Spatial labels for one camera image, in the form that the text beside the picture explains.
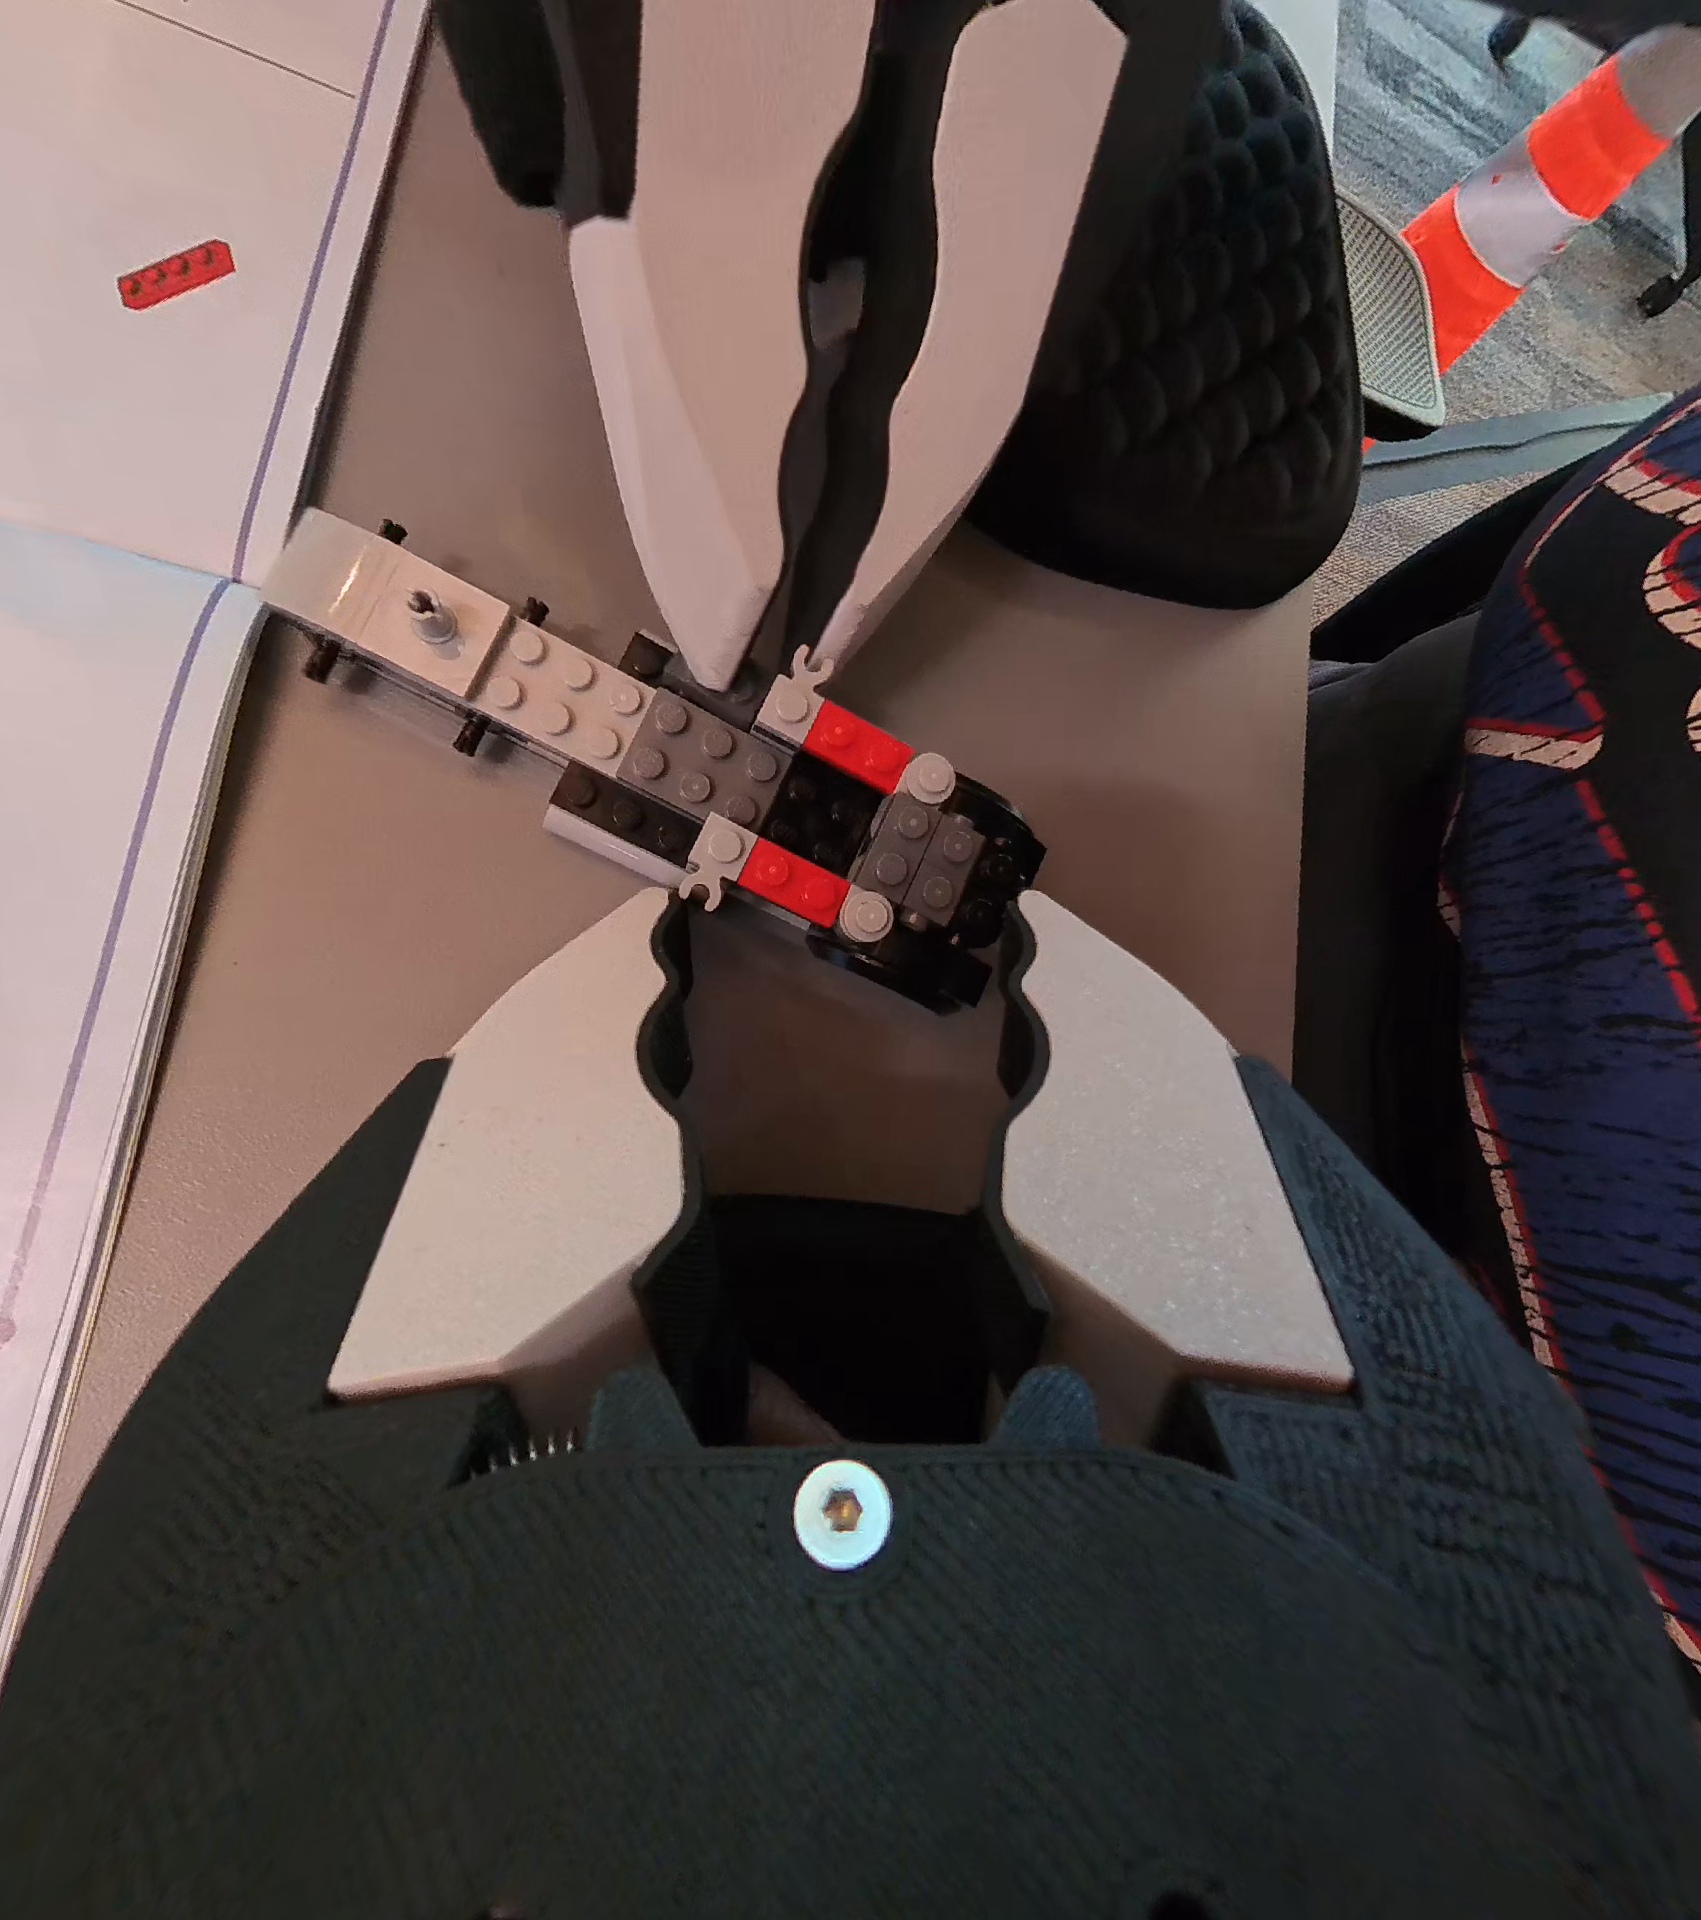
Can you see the open building instruction booklet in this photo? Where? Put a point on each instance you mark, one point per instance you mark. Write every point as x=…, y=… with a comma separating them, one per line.
x=24, y=750

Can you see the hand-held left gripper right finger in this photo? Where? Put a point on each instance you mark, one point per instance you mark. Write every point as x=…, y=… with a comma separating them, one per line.
x=1164, y=1200

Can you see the black dimpled wrist rest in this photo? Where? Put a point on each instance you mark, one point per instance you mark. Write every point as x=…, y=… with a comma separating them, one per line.
x=1208, y=374

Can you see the grey desk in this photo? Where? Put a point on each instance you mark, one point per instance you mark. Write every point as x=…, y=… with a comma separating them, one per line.
x=384, y=931

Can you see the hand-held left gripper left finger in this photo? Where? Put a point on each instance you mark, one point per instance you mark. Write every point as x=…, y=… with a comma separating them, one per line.
x=534, y=1184

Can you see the orange white traffic cone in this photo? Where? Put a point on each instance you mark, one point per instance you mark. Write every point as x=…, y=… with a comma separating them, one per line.
x=1585, y=134

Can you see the person's printed dark shirt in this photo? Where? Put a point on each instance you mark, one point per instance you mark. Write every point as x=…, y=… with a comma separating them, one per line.
x=1659, y=1051

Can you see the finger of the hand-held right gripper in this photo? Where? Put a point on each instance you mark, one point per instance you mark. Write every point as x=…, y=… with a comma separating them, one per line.
x=715, y=225
x=1030, y=194

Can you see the person's dark trousers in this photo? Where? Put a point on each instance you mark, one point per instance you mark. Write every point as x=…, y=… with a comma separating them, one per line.
x=1389, y=841

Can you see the white mesh chair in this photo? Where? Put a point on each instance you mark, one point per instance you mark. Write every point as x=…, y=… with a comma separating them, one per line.
x=1389, y=330

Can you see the grey red toy brick car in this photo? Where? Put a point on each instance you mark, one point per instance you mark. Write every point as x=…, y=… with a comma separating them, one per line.
x=707, y=758

